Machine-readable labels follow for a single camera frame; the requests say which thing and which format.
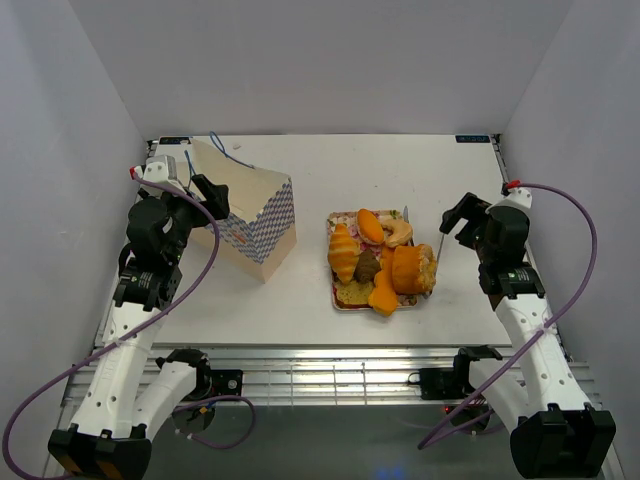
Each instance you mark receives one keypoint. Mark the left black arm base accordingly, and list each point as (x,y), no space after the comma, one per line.
(197,410)

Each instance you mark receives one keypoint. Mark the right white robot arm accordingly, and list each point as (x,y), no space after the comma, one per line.
(554,429)

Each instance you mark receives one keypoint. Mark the toast bread slice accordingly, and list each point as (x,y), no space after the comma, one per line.
(353,295)

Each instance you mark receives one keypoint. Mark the striped golden croissant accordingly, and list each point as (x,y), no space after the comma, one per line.
(343,254)

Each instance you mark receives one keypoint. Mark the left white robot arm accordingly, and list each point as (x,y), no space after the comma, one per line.
(110,436)

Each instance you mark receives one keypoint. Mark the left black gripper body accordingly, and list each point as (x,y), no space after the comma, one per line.
(188,213)

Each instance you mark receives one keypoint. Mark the metal serving tongs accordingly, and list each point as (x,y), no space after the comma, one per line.
(438,250)

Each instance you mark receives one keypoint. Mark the large orange loaf bread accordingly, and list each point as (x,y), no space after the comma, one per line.
(414,269)

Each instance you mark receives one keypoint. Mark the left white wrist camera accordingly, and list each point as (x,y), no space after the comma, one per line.
(160,170)

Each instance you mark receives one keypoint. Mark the blue checkered paper bag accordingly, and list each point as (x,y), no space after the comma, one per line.
(260,229)

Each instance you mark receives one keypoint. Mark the long orange wavy bread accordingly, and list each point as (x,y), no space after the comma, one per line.
(383,298)

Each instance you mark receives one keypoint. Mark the brown chocolate croissant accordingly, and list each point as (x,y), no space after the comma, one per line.
(367,267)

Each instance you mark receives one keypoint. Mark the orange oval bun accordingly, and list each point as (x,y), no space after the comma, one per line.
(367,221)

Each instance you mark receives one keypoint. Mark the pale curved crescent bread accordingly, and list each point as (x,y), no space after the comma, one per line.
(398,232)

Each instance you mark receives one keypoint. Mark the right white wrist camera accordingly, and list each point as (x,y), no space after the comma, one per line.
(516,196)

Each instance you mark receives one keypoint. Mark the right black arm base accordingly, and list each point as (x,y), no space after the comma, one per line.
(441,383)

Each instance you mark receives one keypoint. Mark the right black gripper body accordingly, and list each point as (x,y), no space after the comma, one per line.
(474,210)

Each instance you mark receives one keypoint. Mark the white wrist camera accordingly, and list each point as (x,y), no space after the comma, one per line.
(516,196)
(160,170)

